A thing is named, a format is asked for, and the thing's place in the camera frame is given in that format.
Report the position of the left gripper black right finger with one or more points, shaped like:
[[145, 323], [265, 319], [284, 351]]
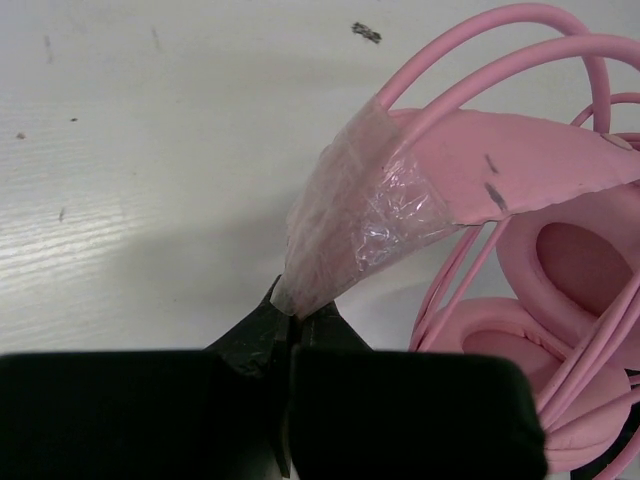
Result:
[[327, 334]]

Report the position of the pink headphones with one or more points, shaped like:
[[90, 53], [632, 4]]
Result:
[[546, 271]]

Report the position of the small dark screw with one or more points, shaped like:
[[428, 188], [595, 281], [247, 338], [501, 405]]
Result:
[[366, 32]]

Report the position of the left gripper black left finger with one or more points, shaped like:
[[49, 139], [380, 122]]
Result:
[[245, 422]]

